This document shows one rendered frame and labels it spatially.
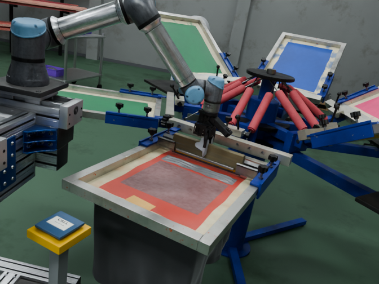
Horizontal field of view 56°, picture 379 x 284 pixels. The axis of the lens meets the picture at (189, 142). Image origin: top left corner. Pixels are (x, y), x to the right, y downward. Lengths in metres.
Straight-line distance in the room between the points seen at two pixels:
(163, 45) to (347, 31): 8.28
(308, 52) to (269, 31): 5.74
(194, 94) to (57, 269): 0.77
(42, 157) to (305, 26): 8.27
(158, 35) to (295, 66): 2.09
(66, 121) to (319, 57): 2.52
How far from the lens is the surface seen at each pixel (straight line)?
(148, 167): 1.56
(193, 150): 1.67
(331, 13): 9.39
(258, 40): 9.19
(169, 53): 1.38
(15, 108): 1.50
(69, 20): 1.55
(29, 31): 1.44
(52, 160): 1.50
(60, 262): 1.21
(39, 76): 1.46
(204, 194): 1.42
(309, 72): 3.27
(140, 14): 1.37
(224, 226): 1.19
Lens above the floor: 1.62
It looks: 20 degrees down
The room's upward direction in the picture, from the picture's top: 10 degrees clockwise
